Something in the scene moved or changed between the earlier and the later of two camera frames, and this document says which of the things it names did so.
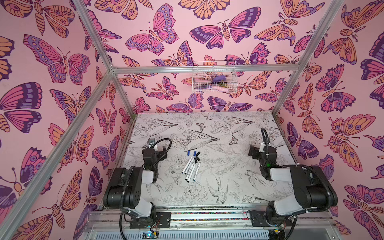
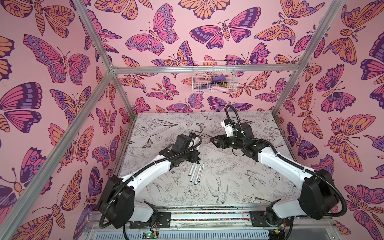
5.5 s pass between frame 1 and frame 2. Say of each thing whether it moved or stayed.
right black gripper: moved
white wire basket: stayed
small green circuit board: stayed
